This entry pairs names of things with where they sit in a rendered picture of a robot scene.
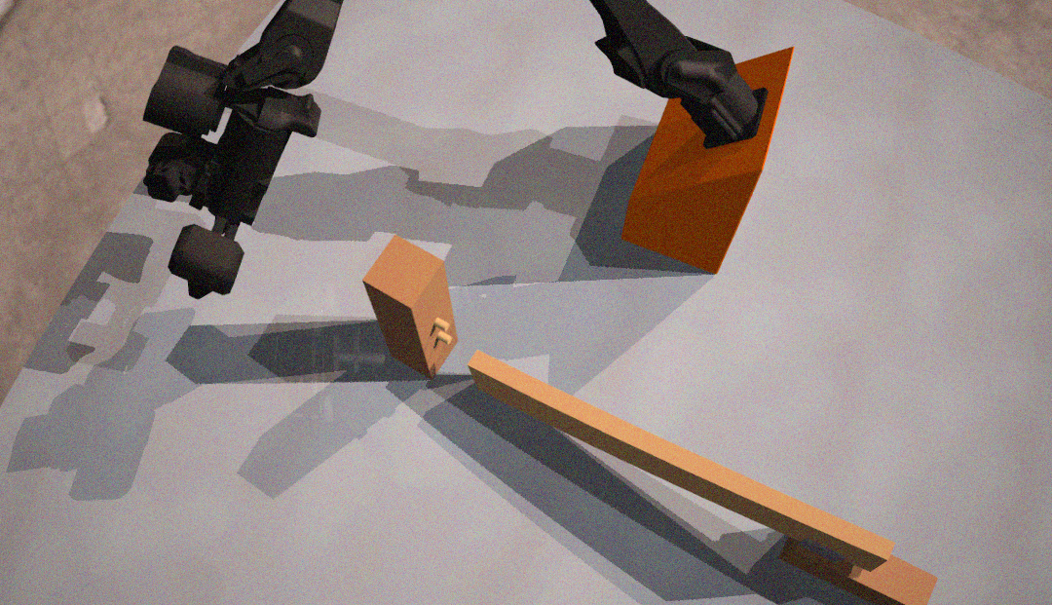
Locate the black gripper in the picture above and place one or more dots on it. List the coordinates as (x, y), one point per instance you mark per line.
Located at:
(209, 261)

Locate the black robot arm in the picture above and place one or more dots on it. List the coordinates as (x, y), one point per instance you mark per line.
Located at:
(643, 46)

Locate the long wooden rail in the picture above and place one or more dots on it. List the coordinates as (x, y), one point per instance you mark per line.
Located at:
(679, 466)

